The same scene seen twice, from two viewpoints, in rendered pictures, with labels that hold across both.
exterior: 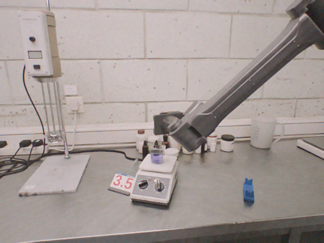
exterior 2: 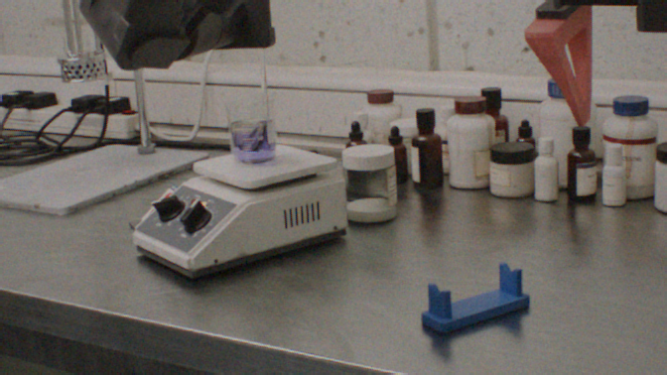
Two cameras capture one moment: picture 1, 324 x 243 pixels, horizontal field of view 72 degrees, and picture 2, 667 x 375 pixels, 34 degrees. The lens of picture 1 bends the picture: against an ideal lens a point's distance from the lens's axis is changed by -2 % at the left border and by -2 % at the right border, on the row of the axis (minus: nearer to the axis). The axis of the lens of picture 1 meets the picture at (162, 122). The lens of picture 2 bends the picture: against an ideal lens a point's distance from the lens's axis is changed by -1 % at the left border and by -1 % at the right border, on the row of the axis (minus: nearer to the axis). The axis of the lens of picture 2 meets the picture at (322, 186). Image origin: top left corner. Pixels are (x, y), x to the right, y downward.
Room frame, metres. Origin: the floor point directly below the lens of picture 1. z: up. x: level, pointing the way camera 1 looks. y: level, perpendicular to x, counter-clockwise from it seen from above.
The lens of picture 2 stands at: (-0.09, -0.82, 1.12)
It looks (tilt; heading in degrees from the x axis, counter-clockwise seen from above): 15 degrees down; 42
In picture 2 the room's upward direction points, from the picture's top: 4 degrees counter-clockwise
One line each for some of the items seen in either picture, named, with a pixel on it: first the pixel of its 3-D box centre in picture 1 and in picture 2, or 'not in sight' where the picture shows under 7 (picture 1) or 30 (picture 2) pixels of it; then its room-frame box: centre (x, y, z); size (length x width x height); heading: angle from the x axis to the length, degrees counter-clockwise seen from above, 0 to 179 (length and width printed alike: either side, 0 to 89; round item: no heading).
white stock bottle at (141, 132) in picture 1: (141, 139); (381, 127); (1.09, 0.11, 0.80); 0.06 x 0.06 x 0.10
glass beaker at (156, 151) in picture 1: (156, 153); (249, 129); (0.75, 0.02, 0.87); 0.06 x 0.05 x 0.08; 131
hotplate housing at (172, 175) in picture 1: (157, 176); (247, 208); (0.73, 0.02, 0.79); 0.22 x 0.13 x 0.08; 166
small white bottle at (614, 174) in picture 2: (213, 144); (613, 174); (1.05, -0.26, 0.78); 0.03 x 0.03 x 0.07
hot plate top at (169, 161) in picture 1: (158, 162); (264, 165); (0.76, 0.01, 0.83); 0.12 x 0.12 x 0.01; 76
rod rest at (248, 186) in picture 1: (249, 188); (475, 295); (0.69, -0.30, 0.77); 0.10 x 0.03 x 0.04; 162
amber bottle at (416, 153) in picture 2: (165, 144); (427, 147); (1.02, -0.02, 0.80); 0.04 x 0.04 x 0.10
